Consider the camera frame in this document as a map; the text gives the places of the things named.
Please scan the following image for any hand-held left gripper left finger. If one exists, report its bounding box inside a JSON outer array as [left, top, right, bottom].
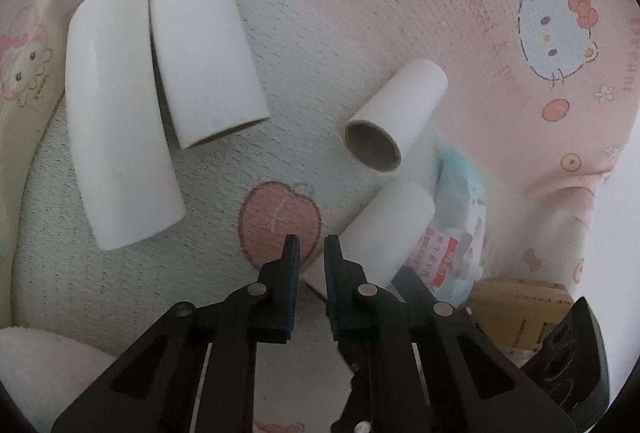
[[50, 234, 302, 433]]

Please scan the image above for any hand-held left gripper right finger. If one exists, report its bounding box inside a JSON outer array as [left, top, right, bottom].
[[324, 234, 579, 433]]

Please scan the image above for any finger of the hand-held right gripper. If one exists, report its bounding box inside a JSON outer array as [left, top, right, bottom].
[[329, 360, 384, 433], [391, 267, 437, 305]]

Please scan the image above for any white cardboard tube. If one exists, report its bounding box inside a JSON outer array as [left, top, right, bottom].
[[146, 0, 272, 150], [64, 0, 188, 252], [300, 182, 437, 301], [344, 58, 448, 173]]

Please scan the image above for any white toilet paper roll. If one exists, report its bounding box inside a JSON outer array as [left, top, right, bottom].
[[0, 326, 117, 416]]

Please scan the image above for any white spout pouch red label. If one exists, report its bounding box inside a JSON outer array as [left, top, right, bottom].
[[404, 222, 487, 305]]

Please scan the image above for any brown cardboard box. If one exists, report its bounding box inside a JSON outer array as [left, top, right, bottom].
[[469, 279, 577, 356]]

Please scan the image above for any light blue tissue pack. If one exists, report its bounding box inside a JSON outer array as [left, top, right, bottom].
[[434, 147, 489, 236]]

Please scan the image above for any pink printed blanket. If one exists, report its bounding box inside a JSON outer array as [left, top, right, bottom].
[[0, 0, 640, 433]]

